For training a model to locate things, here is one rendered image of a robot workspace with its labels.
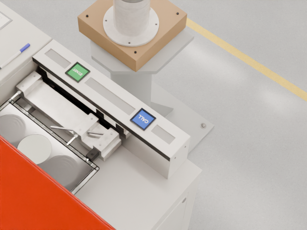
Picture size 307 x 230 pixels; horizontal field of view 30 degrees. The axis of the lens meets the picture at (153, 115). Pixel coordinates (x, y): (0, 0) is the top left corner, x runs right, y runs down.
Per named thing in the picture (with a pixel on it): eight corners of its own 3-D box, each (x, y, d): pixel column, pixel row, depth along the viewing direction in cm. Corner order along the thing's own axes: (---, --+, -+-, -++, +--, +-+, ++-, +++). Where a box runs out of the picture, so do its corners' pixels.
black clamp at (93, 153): (91, 163, 168) (91, 159, 165) (86, 158, 168) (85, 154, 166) (99, 154, 169) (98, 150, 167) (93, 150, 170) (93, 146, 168)
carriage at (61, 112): (103, 162, 171) (103, 157, 169) (18, 96, 183) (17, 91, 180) (121, 144, 175) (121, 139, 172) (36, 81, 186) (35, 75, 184)
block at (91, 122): (81, 140, 172) (81, 135, 169) (73, 134, 173) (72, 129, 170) (99, 123, 175) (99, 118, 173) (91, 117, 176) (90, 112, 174)
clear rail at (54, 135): (97, 172, 165) (97, 170, 164) (7, 101, 177) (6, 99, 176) (100, 169, 166) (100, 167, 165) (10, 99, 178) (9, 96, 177)
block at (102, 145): (101, 156, 169) (101, 151, 167) (92, 149, 170) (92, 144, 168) (119, 138, 173) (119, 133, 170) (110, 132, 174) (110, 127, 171)
